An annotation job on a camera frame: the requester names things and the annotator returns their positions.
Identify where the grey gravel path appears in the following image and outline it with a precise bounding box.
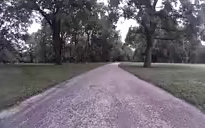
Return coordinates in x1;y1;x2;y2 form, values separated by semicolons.
0;62;205;128

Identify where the wood of trees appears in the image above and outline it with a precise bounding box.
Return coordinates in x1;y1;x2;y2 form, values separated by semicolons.
0;0;205;66

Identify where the grass lawn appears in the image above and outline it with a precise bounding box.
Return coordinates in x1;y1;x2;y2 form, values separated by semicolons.
118;61;205;118
0;62;111;114

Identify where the large tree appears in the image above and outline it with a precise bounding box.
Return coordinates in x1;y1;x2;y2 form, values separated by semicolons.
19;0;103;66
122;0;194;69

